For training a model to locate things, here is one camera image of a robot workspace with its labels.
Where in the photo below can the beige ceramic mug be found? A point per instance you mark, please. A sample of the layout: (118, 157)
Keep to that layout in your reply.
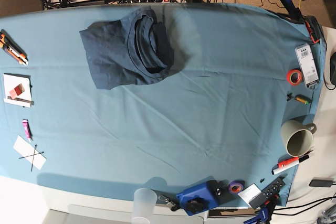
(297, 138)

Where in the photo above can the blue black spring clamp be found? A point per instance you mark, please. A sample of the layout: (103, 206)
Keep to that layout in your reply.
(265, 213)

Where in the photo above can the red black clamp tool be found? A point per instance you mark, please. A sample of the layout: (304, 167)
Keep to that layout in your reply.
(313, 28)

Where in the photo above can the black remote control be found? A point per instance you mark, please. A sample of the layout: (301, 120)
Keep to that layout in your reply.
(267, 193)

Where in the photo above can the orange utility knife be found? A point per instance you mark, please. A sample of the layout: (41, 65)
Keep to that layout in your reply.
(9, 47)

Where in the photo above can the blue plastic fixture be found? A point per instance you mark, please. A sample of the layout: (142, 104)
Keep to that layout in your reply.
(197, 199)

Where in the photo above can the white sticky note pad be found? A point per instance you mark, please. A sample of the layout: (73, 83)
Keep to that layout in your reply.
(249, 193)

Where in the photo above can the orange green battery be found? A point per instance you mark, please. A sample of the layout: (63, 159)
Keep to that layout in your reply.
(302, 99)

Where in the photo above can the red white marker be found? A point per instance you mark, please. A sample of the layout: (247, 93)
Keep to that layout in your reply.
(289, 163)

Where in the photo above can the purple tape roll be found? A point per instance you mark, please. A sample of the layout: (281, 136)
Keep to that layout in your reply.
(236, 186)

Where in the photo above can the dark blue T-shirt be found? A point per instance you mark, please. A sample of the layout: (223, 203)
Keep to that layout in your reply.
(134, 50)

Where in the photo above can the black hairpin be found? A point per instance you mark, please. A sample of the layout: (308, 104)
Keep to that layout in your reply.
(36, 153)
(32, 161)

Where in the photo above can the metal carabiner keyring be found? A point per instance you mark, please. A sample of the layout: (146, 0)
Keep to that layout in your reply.
(172, 205)

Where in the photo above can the white notepad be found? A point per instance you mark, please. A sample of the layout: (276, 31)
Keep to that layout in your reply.
(11, 81)

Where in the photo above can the pink glue tube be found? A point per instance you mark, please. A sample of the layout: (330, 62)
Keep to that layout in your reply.
(27, 129)

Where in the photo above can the translucent plastic cup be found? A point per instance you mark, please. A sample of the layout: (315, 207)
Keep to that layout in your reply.
(143, 205)

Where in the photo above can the white paper card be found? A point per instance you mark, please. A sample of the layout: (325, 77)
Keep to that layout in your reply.
(24, 148)

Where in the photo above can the blue bar clamp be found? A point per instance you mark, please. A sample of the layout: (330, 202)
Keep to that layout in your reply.
(293, 11)

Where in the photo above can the light blue table cloth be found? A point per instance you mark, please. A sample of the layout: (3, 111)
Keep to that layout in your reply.
(217, 116)

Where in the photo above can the black power adapter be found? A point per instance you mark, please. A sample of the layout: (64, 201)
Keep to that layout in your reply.
(325, 183)

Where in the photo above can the red tape roll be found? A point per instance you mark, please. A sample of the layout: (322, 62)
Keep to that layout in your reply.
(294, 77)

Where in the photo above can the small black clip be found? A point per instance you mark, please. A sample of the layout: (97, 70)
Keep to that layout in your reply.
(289, 97)

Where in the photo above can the red wooden block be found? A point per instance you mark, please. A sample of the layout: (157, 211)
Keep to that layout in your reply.
(16, 91)

